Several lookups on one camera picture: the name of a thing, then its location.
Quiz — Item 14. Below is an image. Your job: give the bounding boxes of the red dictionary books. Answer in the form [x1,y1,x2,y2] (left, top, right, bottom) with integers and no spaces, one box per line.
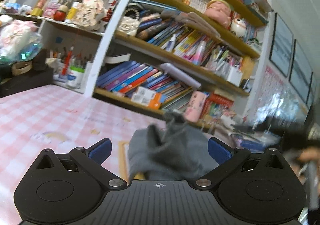
[200,92,234,122]

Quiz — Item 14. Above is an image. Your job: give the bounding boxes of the pink pig figure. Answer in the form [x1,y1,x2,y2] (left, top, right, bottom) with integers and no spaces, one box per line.
[204,0,231,29]

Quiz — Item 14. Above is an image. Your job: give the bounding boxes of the white orange box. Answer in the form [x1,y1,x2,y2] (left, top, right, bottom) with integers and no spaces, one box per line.
[134,87,165,103]
[131,93,161,109]

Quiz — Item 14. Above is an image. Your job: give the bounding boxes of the pink white plush pillow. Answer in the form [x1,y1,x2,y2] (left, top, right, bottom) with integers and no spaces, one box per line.
[1,19,42,62]

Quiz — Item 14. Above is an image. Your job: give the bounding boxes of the row of leaning books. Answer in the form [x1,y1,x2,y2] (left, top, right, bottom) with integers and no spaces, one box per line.
[94,61,193,110]

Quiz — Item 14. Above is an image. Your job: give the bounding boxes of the grey cloth garment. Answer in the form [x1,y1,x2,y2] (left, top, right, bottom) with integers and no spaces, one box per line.
[127,111,219,181]

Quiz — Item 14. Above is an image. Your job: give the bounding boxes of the pink sticker tumbler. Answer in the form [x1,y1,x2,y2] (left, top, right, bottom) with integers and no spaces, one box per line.
[184,90,207,122]

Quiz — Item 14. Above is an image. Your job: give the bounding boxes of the white quilted handbag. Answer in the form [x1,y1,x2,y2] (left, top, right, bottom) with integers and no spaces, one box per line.
[117,8,140,37]

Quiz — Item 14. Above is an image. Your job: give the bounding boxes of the pink cartoon table mat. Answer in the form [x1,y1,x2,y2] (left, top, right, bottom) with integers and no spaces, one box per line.
[1,85,165,224]

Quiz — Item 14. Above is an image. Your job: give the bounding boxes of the white orange box lower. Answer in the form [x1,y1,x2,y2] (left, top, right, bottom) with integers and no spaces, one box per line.
[131,93,161,109]

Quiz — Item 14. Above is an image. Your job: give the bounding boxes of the white orange box upper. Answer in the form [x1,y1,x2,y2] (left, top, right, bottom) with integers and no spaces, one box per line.
[134,87,165,103]

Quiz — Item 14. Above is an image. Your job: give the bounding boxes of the white wooden bookshelf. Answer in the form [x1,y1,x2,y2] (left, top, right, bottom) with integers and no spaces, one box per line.
[0,0,273,130]

